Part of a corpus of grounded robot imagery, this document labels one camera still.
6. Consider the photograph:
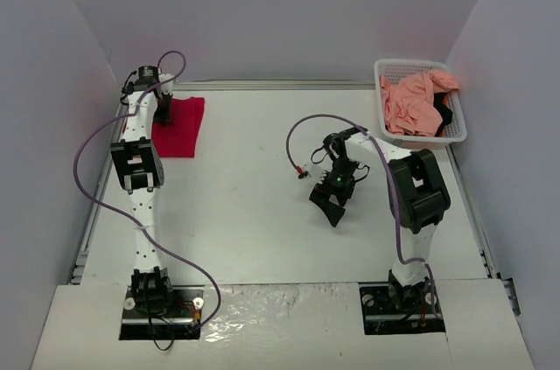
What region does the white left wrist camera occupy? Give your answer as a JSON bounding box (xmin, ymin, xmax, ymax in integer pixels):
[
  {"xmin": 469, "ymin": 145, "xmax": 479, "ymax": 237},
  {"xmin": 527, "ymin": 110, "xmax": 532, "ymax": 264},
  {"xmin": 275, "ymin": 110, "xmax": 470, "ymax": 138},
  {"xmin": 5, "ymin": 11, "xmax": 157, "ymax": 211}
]
[{"xmin": 157, "ymin": 73, "xmax": 175, "ymax": 97}]

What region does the salmon pink t-shirt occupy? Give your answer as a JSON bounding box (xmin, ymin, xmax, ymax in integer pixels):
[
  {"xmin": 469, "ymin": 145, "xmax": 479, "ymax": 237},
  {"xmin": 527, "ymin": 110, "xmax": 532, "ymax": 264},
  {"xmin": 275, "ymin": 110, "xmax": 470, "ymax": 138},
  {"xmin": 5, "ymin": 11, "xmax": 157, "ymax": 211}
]
[{"xmin": 380, "ymin": 69, "xmax": 460, "ymax": 137}]

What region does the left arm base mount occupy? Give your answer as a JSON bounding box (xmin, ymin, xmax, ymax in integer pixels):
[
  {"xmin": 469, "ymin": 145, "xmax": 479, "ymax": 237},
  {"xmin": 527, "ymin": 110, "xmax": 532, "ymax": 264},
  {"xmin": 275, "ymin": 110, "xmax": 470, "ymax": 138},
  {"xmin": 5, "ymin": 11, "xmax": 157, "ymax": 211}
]
[{"xmin": 119, "ymin": 286, "xmax": 204, "ymax": 342}]

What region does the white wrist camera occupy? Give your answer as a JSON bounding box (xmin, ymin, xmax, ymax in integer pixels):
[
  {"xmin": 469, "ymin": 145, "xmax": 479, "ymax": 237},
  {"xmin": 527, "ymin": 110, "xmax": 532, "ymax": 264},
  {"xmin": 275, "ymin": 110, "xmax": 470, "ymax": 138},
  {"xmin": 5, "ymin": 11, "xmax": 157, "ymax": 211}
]
[
  {"xmin": 157, "ymin": 73, "xmax": 175, "ymax": 97},
  {"xmin": 296, "ymin": 164, "xmax": 328, "ymax": 184}
]

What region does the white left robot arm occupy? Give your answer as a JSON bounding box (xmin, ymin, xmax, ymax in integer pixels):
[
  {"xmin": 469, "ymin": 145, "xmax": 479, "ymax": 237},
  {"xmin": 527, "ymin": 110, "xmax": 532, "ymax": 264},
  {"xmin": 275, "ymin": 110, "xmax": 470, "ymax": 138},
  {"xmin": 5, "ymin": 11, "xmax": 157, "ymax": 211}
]
[{"xmin": 110, "ymin": 66, "xmax": 176, "ymax": 316}]

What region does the thin black cable loop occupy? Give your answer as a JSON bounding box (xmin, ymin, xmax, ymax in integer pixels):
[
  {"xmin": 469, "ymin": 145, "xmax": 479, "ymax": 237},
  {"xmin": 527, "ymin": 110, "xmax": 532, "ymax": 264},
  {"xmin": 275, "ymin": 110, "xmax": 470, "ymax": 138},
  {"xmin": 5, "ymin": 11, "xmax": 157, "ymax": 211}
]
[{"xmin": 148, "ymin": 330, "xmax": 174, "ymax": 353}]

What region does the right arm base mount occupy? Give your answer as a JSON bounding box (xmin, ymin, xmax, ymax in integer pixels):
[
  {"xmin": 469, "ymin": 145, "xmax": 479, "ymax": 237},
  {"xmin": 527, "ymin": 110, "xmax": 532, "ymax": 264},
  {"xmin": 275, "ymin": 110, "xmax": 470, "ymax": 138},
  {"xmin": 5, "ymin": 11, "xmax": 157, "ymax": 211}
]
[{"xmin": 359, "ymin": 280, "xmax": 445, "ymax": 336}]

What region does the black garment in basket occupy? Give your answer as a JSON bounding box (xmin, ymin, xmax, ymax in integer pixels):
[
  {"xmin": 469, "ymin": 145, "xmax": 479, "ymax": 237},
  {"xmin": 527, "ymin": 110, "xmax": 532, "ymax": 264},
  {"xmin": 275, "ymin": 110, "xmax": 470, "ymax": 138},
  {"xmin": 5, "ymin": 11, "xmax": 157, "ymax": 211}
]
[{"xmin": 433, "ymin": 93, "xmax": 453, "ymax": 137}]

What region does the white plastic laundry basket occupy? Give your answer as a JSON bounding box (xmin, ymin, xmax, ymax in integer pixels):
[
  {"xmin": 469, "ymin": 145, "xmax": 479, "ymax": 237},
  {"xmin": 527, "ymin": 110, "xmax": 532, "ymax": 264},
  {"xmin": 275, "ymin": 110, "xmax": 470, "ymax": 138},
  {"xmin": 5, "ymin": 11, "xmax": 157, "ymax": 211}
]
[{"xmin": 374, "ymin": 59, "xmax": 467, "ymax": 149}]

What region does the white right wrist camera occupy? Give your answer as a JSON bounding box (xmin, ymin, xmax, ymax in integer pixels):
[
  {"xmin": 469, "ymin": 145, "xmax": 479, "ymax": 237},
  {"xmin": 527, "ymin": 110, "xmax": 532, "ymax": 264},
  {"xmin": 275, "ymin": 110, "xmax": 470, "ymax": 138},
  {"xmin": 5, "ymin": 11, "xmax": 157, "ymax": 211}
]
[{"xmin": 296, "ymin": 164, "xmax": 328, "ymax": 184}]

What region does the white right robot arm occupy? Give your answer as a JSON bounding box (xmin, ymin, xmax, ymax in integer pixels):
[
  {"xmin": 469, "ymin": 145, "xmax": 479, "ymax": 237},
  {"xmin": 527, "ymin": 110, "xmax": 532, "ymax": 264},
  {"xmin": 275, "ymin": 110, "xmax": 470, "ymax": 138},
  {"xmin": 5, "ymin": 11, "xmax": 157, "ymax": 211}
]
[{"xmin": 305, "ymin": 128, "xmax": 451, "ymax": 311}]

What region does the red t-shirt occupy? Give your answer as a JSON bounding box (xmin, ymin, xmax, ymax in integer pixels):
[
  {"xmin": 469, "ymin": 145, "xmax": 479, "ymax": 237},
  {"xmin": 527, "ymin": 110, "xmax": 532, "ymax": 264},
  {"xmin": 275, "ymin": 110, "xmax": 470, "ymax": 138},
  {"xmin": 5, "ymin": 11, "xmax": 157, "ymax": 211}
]
[{"xmin": 151, "ymin": 97, "xmax": 206, "ymax": 158}]

